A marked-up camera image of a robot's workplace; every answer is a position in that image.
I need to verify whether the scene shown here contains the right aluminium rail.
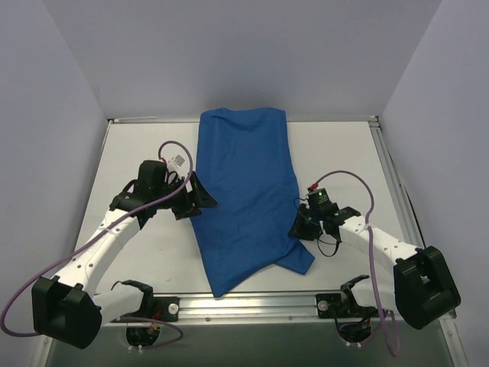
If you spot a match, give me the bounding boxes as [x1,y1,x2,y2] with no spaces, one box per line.
[368,116,440,287]

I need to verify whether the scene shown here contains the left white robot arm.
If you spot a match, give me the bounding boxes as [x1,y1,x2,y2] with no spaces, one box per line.
[31,161,218,349]

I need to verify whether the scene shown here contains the blue surgical drape cloth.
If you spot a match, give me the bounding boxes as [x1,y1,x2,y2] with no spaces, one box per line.
[191,108,315,297]

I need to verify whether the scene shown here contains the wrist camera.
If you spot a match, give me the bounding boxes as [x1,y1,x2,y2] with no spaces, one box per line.
[167,154,186,174]
[306,183,332,212]

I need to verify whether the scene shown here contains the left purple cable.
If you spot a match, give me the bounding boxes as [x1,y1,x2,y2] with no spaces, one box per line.
[0,141,194,351]

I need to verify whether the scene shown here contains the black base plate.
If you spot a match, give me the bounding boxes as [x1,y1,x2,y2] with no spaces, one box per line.
[315,292,368,319]
[121,297,180,322]

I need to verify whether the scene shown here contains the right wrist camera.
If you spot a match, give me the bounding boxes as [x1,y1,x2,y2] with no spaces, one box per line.
[306,183,332,212]

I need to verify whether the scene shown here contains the front aluminium rail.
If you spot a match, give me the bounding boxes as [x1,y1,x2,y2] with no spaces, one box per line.
[41,288,458,330]

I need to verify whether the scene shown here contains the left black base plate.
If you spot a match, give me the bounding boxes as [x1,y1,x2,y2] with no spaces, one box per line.
[121,297,180,322]

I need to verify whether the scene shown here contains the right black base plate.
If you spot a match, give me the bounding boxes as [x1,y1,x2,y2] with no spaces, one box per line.
[315,292,368,319]

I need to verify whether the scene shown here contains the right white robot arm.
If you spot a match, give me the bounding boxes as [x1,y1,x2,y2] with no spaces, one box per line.
[289,183,461,330]

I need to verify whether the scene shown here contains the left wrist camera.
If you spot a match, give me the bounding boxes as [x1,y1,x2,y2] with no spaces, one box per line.
[167,154,186,174]

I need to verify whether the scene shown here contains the aluminium rail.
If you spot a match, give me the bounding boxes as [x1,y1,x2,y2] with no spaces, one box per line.
[368,116,440,287]
[41,288,458,330]

